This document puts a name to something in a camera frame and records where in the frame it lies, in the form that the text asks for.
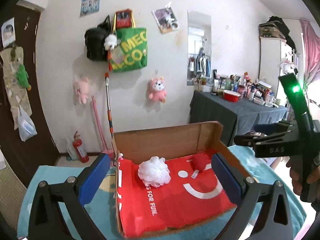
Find pink curtain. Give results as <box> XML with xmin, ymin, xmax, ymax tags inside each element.
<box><xmin>300</xmin><ymin>20</ymin><xmax>319</xmax><ymax>88</ymax></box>

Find teal table blanket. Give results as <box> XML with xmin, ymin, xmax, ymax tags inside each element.
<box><xmin>17</xmin><ymin>145</ymin><xmax>306</xmax><ymax>239</ymax></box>

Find mop pole orange grips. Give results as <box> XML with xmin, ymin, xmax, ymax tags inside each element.
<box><xmin>105</xmin><ymin>72</ymin><xmax>114</xmax><ymax>138</ymax></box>

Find dark cloth side table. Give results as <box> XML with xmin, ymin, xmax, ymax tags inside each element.
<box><xmin>189</xmin><ymin>91</ymin><xmax>287</xmax><ymax>146</ymax></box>

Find pink fox plush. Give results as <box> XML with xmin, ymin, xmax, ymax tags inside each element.
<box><xmin>148</xmin><ymin>77</ymin><xmax>167</xmax><ymax>103</ymax></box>

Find black backpack on wall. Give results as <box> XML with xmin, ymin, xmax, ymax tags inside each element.
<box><xmin>85</xmin><ymin>15</ymin><xmax>111</xmax><ymax>61</ymax></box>

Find cardboard box red lining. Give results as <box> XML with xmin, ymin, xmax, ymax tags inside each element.
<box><xmin>112</xmin><ymin>121</ymin><xmax>248</xmax><ymax>239</ymax></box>

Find pink bunny plush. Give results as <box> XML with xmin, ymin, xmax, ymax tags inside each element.
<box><xmin>73</xmin><ymin>77</ymin><xmax>89</xmax><ymax>105</ymax></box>

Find white wardrobe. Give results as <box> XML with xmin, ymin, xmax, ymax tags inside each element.
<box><xmin>258</xmin><ymin>37</ymin><xmax>299</xmax><ymax>106</ymax></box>

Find red basin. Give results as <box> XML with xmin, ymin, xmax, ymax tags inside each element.
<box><xmin>223</xmin><ymin>90</ymin><xmax>241</xmax><ymax>103</ymax></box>

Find person right hand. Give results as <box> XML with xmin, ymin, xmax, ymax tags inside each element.
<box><xmin>286</xmin><ymin>158</ymin><xmax>319</xmax><ymax>196</ymax></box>

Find green tote bag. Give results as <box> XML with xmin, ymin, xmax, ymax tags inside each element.
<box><xmin>107</xmin><ymin>9</ymin><xmax>148</xmax><ymax>73</ymax></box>

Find red fire extinguisher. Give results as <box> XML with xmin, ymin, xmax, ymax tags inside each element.
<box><xmin>72</xmin><ymin>131</ymin><xmax>89</xmax><ymax>163</ymax></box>

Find wall mirror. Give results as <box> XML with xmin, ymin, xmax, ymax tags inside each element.
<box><xmin>187</xmin><ymin>10</ymin><xmax>212</xmax><ymax>86</ymax></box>

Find dark wooden door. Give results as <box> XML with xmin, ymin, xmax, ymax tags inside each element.
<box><xmin>1</xmin><ymin>5</ymin><xmax>59</xmax><ymax>186</ymax></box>

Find small white plush on bag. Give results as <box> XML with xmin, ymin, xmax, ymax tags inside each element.
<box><xmin>104</xmin><ymin>34</ymin><xmax>118</xmax><ymax>51</ymax></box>

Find green plush toy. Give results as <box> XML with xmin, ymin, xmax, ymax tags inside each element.
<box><xmin>16</xmin><ymin>64</ymin><xmax>31</xmax><ymax>91</ymax></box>

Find white mesh bath pouf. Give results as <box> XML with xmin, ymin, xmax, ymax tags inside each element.
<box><xmin>138</xmin><ymin>156</ymin><xmax>171</xmax><ymax>187</ymax></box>

